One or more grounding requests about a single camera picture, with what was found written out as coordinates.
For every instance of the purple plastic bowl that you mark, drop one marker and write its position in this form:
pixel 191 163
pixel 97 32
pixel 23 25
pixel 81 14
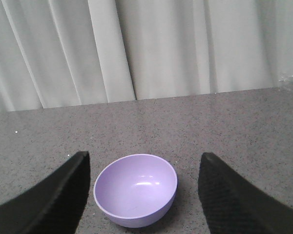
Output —
pixel 136 191

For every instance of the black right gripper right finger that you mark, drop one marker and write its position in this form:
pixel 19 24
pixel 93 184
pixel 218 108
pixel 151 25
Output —
pixel 232 205

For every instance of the white curtain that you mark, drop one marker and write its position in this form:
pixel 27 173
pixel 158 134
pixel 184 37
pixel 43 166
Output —
pixel 56 53

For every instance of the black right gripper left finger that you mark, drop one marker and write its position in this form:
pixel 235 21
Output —
pixel 53 206

